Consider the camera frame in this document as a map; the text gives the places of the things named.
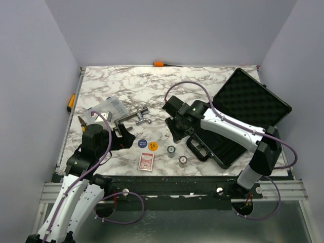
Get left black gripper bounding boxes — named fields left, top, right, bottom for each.
left=97, top=123, right=136, bottom=157

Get blue poker chip stack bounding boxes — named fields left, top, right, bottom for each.
left=167, top=145, right=176, bottom=158

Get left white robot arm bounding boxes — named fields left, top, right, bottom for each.
left=26, top=124, right=135, bottom=242

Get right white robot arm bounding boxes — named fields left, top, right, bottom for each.
left=163, top=96, right=281, bottom=198

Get black poker set case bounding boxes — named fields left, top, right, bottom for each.
left=182, top=66, right=292, bottom=169

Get blue small blind button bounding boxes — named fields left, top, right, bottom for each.
left=138, top=139, right=148, bottom=148

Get orange big blind button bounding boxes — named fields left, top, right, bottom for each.
left=147, top=141, right=158, bottom=151

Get red playing card deck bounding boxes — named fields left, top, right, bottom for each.
left=138, top=152, right=154, bottom=172

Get chrome faucet tap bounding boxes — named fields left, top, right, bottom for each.
left=136, top=112, right=152, bottom=126

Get clear plastic parts box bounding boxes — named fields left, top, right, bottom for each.
left=84, top=96, right=128, bottom=126

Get grey metal clamp bar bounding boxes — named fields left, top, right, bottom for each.
left=113, top=106, right=149, bottom=132

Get orange tool at left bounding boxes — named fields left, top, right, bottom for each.
left=66, top=94, right=75, bottom=113

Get orange screwdriver at back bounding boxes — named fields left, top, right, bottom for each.
left=153, top=61, right=181, bottom=67

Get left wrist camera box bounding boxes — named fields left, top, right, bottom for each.
left=93, top=111, right=113, bottom=128

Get yellow handled pliers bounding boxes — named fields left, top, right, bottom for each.
left=78, top=116, right=87, bottom=132

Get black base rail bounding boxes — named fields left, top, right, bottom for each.
left=91, top=176, right=262, bottom=216

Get aluminium extrusion rail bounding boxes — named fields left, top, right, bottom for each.
left=40, top=180, right=308, bottom=204

